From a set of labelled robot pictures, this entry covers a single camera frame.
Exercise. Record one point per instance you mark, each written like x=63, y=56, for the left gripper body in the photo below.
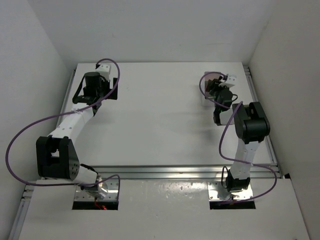
x=104, y=88

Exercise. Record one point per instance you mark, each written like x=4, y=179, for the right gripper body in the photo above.
x=215, y=89

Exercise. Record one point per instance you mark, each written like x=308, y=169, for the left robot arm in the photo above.
x=56, y=154

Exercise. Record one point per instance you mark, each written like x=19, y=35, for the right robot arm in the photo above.
x=251, y=126

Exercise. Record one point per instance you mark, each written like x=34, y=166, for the clear acrylic organizer box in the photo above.
x=204, y=86

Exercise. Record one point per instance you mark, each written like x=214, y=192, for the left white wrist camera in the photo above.
x=103, y=69

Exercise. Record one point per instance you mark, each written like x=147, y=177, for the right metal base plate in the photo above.
x=217, y=193

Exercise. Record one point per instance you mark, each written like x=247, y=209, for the metal base plate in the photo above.
x=217, y=193
x=106, y=191

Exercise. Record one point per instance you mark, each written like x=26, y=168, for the aluminium front rail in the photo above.
x=157, y=172

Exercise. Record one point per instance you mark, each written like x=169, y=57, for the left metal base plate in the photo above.
x=106, y=191

